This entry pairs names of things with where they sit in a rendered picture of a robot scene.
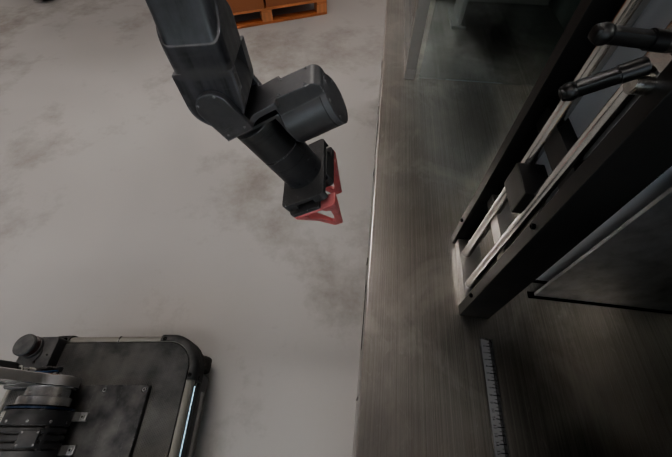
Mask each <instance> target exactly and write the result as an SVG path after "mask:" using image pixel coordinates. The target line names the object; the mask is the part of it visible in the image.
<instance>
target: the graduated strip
mask: <svg viewBox="0 0 672 457"><path fill-rule="evenodd" d="M479 343H480V351H481V359H482V366H483V374H484V382H485V390H486V398H487V405H488V413H489V421H490V429H491V437H492V444H493V452H494V457H510V451H509V445H508V438H507V431H506V425H505V418H504V412H503V405H502V398H501V392H500V385H499V379H498V372H497V365H496V359H495V352H494V345H493V339H486V338H479Z"/></svg>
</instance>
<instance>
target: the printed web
mask: <svg viewBox="0 0 672 457"><path fill-rule="evenodd" d="M534 296H541V297H550V298H559V299H568V300H576V301H585V302H594V303H603V304H611V305H620V306H629V307H638V308H646V309H655V310H664V311H672V186H671V187H670V188H669V189H668V190H666V191H665V192H664V193H662V194H661V195H660V196H658V197H657V198H656V199H655V200H653V201H652V202H651V203H649V204H648V205H647V206H646V207H644V208H643V209H642V210H640V211H639V212H638V213H637V214H635V215H634V216H633V217H631V218H630V219H629V220H628V221H626V222H625V223H624V224H622V225H621V226H620V227H618V228H617V229H616V230H615V231H613V232H612V233H611V234H609V235H608V236H607V237H606V238H604V239H603V240H602V241H600V242H599V243H598V244H597V245H595V246H594V247H593V248H591V249H590V250H589V251H587V252H586V253H585V254H584V255H582V256H581V257H580V258H578V259H577V260H576V261H575V262H573V263H572V264H571V265H569V266H568V267H567V268H566V269H564V270H563V271H562V272H560V273H559V274H558V275H556V276H555V277H554V278H553V279H551V280H550V281H549V282H547V283H546V284H545V285H544V286H542V287H541V288H540V289H538V290H537V291H536V292H535V293H534Z"/></svg>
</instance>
